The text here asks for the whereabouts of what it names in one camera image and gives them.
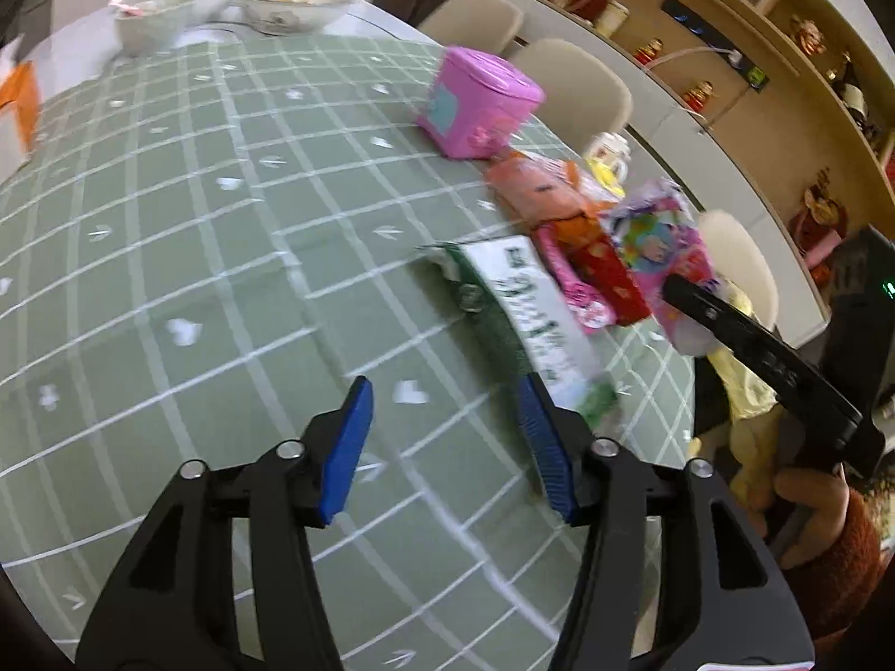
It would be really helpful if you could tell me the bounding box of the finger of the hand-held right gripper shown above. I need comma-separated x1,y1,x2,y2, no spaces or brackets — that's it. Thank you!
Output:
663,274,865,450

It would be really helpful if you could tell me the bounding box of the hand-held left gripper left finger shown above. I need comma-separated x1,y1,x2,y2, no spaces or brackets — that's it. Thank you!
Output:
73,376,375,671

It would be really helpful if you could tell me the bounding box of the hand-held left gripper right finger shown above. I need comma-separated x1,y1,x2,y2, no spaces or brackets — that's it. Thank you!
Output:
519,372,816,671

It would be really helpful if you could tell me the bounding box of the white green packet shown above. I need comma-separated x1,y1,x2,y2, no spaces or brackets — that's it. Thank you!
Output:
418,236,625,436

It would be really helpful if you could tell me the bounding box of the purple cartoon packet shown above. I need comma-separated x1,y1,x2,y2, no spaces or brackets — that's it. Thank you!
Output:
603,177,726,359

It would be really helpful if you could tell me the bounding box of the small pink wrapper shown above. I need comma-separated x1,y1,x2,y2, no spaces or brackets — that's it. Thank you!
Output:
565,278,618,334

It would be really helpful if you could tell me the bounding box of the red snack packet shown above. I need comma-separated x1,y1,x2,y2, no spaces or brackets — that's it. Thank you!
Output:
533,212,656,329

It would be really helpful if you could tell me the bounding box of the orange snack packet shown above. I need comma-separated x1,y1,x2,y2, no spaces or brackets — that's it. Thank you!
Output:
484,153,604,226

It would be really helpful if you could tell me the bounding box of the person's right forearm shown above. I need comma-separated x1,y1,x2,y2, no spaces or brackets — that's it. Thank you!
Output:
783,488,886,645

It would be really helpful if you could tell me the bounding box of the person's right hand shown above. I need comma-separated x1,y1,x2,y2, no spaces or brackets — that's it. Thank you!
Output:
775,465,851,570

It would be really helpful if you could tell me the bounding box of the beige dining chair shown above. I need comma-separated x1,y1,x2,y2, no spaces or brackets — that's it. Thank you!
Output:
694,211,781,337
505,37,634,155
417,0,526,51

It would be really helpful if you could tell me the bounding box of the flower bouquet red bag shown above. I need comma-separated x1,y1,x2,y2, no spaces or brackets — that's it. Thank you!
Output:
789,166,852,268

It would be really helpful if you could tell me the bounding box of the wooden shelf unit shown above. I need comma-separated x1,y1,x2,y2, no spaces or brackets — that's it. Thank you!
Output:
503,0,895,337

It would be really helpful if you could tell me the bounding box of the panda wine bottle holder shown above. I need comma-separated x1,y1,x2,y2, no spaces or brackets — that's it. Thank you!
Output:
823,51,883,142

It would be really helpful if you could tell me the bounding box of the yellow white toy house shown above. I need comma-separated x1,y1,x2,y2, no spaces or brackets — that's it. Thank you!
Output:
583,130,632,198

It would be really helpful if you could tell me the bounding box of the green checked tablecloth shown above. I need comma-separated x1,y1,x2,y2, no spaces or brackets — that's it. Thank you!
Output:
0,31,696,665

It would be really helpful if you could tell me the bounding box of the fortune god figurine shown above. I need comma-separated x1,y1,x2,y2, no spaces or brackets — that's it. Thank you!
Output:
789,12,831,58

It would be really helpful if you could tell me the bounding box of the black power strip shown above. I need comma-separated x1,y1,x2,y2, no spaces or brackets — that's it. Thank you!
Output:
659,0,771,93

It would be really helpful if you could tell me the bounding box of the pink plastic container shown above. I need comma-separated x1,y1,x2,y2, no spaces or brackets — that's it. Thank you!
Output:
417,46,545,161

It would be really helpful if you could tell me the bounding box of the cream tumbler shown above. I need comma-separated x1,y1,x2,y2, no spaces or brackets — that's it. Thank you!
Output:
593,0,632,37

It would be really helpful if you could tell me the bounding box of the large patterned bowl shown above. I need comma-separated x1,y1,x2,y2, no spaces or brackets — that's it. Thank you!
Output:
233,0,355,37

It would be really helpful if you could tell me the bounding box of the white bowl with spoon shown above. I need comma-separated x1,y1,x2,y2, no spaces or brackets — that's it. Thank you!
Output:
110,0,201,58

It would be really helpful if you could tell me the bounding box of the orange tissue box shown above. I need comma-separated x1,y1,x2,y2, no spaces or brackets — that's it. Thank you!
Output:
0,58,44,156

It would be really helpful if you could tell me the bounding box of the white cable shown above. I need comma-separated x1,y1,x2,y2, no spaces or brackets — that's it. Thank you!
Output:
642,48,737,72

